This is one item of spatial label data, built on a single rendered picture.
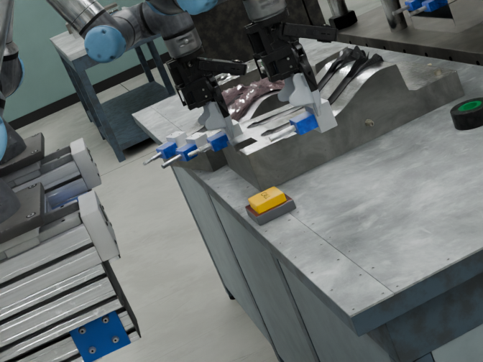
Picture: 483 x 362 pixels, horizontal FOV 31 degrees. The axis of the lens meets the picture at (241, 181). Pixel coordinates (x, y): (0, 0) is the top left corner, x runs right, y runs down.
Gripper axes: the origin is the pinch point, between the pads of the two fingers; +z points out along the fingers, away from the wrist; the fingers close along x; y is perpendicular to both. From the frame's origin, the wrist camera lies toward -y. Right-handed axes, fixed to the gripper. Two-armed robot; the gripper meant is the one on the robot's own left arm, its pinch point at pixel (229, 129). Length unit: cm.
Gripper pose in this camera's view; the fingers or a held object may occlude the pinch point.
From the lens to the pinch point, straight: 196.1
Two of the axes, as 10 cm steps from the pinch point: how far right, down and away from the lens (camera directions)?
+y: -8.9, 4.3, -1.6
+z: 3.7, 8.8, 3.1
